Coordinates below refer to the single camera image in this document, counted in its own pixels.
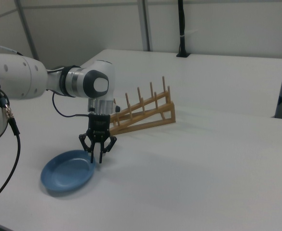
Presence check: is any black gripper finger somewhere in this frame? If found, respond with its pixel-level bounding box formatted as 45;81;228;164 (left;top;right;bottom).
98;136;118;165
78;133;95;165

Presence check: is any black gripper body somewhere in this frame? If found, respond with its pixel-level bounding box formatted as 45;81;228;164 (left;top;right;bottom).
87;114;111;143

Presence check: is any blue round plate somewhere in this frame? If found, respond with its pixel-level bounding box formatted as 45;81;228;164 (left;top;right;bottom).
40;149;97;193

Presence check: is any wooden plate rack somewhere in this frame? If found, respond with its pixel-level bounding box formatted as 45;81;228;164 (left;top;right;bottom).
108;76;176;136

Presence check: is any black pole with clamp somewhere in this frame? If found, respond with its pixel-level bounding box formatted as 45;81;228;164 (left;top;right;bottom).
175;0;191;58

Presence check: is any thin dark gripper cable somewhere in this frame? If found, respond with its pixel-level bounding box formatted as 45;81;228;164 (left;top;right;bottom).
52;92;90;118

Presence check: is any thick black cable with connector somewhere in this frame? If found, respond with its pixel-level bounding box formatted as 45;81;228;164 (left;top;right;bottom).
0;64;22;207

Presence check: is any grey partition post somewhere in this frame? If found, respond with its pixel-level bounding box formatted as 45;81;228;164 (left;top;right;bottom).
14;0;40;61
138;0;154;52

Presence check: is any thin black cable with label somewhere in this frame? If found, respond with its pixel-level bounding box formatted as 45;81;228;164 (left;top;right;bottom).
0;43;24;56

